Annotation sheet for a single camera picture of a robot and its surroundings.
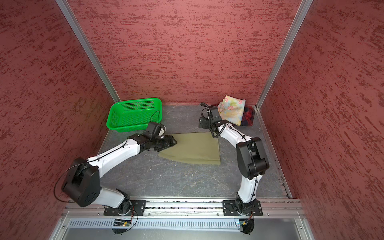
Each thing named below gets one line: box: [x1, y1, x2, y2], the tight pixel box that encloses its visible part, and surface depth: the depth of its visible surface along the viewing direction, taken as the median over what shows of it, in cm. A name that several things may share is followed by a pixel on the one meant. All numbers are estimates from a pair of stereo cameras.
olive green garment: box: [158, 131, 221, 165], surface depth 97 cm
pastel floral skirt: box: [217, 95, 246, 126], surface depth 112 cm
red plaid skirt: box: [239, 105, 256, 126], surface depth 109 cm
